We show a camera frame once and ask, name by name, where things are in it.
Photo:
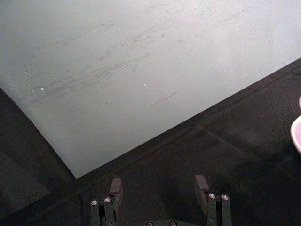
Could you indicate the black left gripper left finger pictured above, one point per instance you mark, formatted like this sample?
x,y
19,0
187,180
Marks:
x,y
112,207

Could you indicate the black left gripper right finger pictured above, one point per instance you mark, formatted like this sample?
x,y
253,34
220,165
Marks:
x,y
214,207

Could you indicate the black table cloth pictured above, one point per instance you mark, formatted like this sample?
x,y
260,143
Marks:
x,y
211,153

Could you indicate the roll of white tape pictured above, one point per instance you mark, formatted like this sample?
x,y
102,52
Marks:
x,y
296,131

